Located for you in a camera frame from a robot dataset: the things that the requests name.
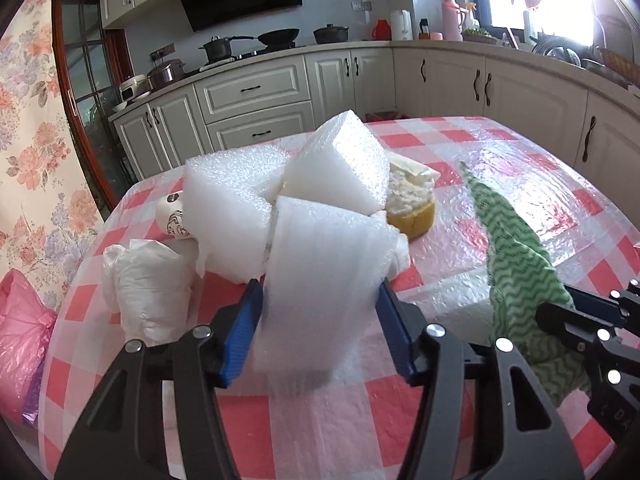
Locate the black lidded pot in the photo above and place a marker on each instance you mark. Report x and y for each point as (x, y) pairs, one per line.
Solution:
(330, 35)

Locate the folded white foam sheet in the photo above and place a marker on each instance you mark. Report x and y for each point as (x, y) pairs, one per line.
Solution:
(225, 200)

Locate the pink trash bag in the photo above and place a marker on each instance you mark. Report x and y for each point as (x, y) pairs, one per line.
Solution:
(22, 325)

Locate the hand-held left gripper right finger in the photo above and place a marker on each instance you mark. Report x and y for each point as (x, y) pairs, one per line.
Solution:
(395, 332)

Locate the green wavy patterned cloth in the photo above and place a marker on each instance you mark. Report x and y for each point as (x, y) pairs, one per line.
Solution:
(510, 250)

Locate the steel lidded pot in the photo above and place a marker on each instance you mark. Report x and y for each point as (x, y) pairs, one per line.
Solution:
(167, 74)

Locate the pink checked tablecloth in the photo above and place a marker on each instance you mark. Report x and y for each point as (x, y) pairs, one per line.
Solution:
(450, 270)

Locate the spray bottle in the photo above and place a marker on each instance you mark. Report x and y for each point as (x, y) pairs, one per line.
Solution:
(471, 16)

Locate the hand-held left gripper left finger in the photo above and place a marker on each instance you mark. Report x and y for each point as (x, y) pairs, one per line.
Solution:
(242, 332)

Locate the floral curtain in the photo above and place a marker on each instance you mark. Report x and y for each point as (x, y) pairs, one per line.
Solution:
(35, 125)

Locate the small white bowl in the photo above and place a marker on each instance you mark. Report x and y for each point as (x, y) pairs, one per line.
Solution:
(120, 106)

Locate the gas stove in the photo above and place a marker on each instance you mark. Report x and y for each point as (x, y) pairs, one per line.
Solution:
(250, 57)

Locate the thick white foam block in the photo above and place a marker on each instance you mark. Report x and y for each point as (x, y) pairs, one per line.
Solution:
(340, 160)

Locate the wooden framed glass door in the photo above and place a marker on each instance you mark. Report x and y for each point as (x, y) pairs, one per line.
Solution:
(85, 85)

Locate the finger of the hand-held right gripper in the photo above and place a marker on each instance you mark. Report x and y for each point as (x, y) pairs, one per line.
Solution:
(565, 322)
(595, 305)

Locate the white foam sheet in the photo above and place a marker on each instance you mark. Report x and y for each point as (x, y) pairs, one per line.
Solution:
(320, 270)
(225, 200)

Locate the pink thermos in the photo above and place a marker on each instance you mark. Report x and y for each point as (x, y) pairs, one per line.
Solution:
(452, 20)

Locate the plate of greens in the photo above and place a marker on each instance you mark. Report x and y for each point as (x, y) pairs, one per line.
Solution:
(479, 35)

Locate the printed white paper cup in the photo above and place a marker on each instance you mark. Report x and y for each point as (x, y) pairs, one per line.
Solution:
(172, 217)

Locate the white rice cooker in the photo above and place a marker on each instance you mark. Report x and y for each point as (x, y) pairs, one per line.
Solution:
(132, 87)

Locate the white lower kitchen cabinets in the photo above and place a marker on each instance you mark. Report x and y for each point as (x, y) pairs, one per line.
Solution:
(325, 85)

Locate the crumpled white plastic bag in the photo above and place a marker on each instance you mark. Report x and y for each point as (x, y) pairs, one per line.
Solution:
(145, 285)

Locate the black frying pan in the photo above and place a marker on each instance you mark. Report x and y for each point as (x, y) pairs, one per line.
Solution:
(280, 36)

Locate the white electric kettle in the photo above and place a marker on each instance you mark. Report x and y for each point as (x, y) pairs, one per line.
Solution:
(401, 25)

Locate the woven basket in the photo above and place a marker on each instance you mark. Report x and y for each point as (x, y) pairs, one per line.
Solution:
(622, 65)

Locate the red jug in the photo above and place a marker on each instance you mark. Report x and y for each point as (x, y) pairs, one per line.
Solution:
(381, 31)

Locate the dark bottle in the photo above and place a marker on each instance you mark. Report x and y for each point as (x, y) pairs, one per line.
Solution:
(424, 30)

